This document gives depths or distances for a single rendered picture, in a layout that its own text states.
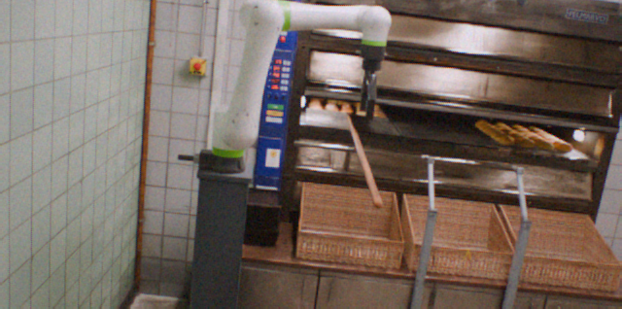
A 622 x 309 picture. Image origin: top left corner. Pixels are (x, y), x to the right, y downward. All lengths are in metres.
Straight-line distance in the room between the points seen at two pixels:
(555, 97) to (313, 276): 1.73
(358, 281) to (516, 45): 1.59
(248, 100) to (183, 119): 1.45
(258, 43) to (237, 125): 0.29
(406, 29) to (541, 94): 0.88
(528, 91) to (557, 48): 0.29
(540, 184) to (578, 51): 0.81
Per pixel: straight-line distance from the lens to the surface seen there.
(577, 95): 3.65
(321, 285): 3.04
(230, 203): 2.19
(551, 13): 3.55
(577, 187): 3.78
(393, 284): 3.07
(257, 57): 1.96
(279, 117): 3.28
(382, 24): 2.14
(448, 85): 3.37
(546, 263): 3.29
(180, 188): 3.50
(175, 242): 3.62
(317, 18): 2.19
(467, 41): 3.38
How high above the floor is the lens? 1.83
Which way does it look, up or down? 13 degrees down
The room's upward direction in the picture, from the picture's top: 7 degrees clockwise
